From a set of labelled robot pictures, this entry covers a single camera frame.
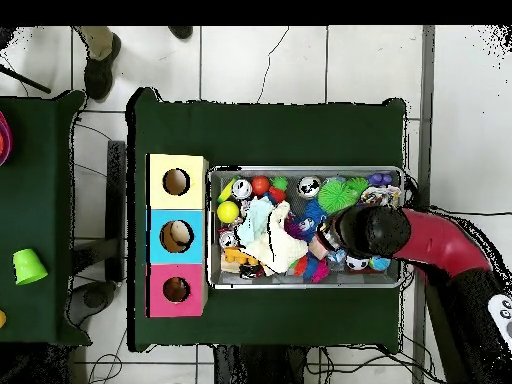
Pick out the colourful rope knot toy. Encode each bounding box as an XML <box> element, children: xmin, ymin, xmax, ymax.
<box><xmin>361</xmin><ymin>183</ymin><xmax>404</xmax><ymax>211</ymax></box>

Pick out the crushed silver can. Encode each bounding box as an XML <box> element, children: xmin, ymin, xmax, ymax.
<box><xmin>231</xmin><ymin>178</ymin><xmax>254</xmax><ymax>201</ymax></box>

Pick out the black floor stand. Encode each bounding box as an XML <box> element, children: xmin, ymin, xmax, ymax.
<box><xmin>70</xmin><ymin>141</ymin><xmax>129</xmax><ymax>317</ymax></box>

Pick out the wooden box with three holes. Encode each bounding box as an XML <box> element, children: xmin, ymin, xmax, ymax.
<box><xmin>145</xmin><ymin>153</ymin><xmax>210</xmax><ymax>319</ymax></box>

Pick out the green cup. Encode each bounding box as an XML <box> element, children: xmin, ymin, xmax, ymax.
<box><xmin>11</xmin><ymin>247</ymin><xmax>49</xmax><ymax>287</ymax></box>

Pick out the wire mesh bin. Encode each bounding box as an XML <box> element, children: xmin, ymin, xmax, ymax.
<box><xmin>207</xmin><ymin>166</ymin><xmax>405</xmax><ymax>291</ymax></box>

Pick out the person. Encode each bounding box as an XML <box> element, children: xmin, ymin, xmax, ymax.
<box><xmin>75</xmin><ymin>26</ymin><xmax>195</xmax><ymax>103</ymax></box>

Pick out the pink round dish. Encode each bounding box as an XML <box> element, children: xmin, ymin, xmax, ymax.
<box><xmin>0</xmin><ymin>110</ymin><xmax>13</xmax><ymax>168</ymax></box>

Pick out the large green spiky ball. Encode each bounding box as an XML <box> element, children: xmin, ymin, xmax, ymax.
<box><xmin>318</xmin><ymin>179</ymin><xmax>354</xmax><ymax>214</ymax></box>

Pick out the green cloth table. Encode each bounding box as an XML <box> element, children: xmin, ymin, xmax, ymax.
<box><xmin>0</xmin><ymin>90</ymin><xmax>91</xmax><ymax>347</ymax></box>
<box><xmin>127</xmin><ymin>86</ymin><xmax>411</xmax><ymax>353</ymax></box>

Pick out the cream waffle cloth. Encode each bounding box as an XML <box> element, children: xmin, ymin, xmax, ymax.
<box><xmin>239</xmin><ymin>199</ymin><xmax>309</xmax><ymax>275</ymax></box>

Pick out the green spiky googly-eyed toy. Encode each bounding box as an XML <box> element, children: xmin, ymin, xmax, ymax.
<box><xmin>345</xmin><ymin>175</ymin><xmax>371</xmax><ymax>198</ymax></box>

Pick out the black rod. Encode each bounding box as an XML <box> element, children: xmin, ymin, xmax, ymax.
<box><xmin>0</xmin><ymin>63</ymin><xmax>51</xmax><ymax>95</ymax></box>

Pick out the red-orange ball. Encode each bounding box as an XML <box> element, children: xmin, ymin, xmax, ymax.
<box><xmin>251</xmin><ymin>175</ymin><xmax>272</xmax><ymax>197</ymax></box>

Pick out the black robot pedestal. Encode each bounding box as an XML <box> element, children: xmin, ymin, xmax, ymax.
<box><xmin>212</xmin><ymin>345</ymin><xmax>321</xmax><ymax>384</ymax></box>

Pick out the blue furry googly-eyed toy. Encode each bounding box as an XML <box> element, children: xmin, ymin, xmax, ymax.
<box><xmin>297</xmin><ymin>199</ymin><xmax>329</xmax><ymax>241</ymax></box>

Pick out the yellow ball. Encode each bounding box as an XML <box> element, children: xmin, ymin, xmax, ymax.
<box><xmin>216</xmin><ymin>200</ymin><xmax>241</xmax><ymax>225</ymax></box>

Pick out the yellow-green disc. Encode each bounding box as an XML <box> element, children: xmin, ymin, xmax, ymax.
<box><xmin>217</xmin><ymin>177</ymin><xmax>239</xmax><ymax>204</ymax></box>

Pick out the mint green cloth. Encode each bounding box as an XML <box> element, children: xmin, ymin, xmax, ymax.
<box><xmin>235</xmin><ymin>198</ymin><xmax>277</xmax><ymax>248</ymax></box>

